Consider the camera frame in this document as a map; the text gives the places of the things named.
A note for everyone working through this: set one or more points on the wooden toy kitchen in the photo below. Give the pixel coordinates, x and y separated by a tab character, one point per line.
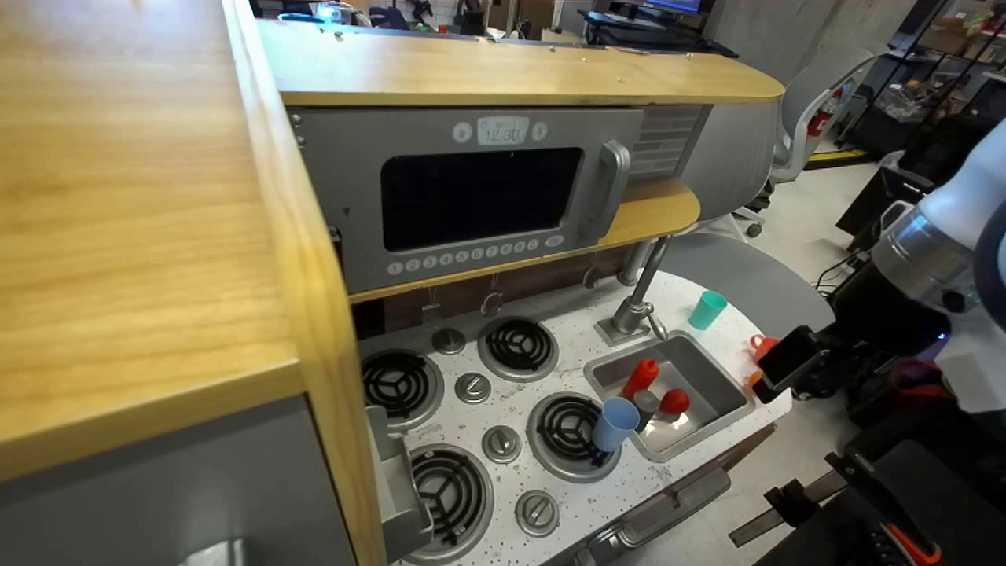
126	209

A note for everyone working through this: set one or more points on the grey round stove knob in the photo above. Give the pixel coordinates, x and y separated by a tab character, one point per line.
539	513
448	340
500	444
473	389

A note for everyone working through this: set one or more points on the red toy tomato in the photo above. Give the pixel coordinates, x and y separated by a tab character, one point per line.
679	403

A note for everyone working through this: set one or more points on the grey shelf support post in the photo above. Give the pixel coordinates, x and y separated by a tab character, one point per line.
655	268

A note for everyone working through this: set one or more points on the grey toy faucet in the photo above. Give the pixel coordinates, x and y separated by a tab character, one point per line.
627	321

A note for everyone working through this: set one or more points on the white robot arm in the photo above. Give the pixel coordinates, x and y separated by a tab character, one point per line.
975	201

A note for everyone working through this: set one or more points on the grey toy sink basin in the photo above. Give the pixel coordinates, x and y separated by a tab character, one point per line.
717	383

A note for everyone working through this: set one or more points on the black coil toy burner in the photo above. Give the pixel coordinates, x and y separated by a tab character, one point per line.
554	421
399	386
519	348
452	494

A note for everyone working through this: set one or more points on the grey toy microwave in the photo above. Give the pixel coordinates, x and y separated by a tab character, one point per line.
348	209

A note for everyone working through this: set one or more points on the metal wall bracket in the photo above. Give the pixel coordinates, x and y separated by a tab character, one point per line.
399	492

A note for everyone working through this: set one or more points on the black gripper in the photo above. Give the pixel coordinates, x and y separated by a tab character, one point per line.
886	320

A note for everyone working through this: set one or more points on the blue plastic cup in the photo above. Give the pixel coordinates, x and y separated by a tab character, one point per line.
618	427

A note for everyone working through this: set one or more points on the black perforated tool board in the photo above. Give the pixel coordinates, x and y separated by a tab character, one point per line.
922	492

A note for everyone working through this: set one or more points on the red sauce bottle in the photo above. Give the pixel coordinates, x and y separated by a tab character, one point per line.
642	376

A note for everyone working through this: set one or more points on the teal plastic cup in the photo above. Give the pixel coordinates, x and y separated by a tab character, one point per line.
709	310

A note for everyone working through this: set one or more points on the small grey cup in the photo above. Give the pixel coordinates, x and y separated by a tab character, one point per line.
646	403

